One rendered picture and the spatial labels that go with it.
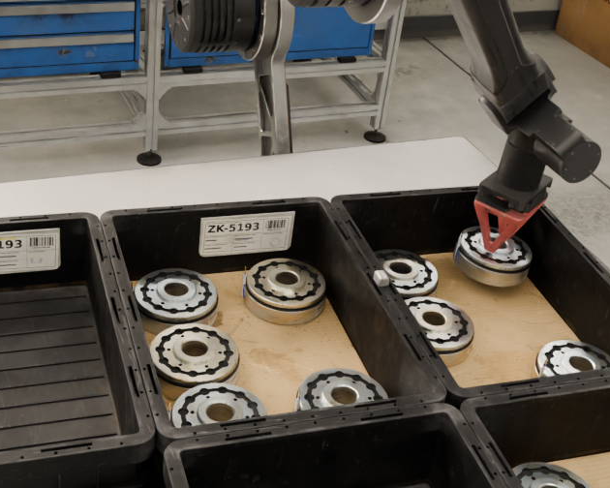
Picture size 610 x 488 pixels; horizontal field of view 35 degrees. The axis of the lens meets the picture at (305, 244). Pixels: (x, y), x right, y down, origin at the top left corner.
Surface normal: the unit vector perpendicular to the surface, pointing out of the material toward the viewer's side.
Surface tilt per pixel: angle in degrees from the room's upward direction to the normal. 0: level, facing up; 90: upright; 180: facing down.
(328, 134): 0
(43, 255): 90
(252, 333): 0
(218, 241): 90
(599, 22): 90
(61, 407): 0
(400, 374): 90
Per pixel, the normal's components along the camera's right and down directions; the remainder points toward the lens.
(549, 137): -0.50, -0.48
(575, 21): -0.91, 0.15
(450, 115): 0.11, -0.83
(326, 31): 0.40, 0.54
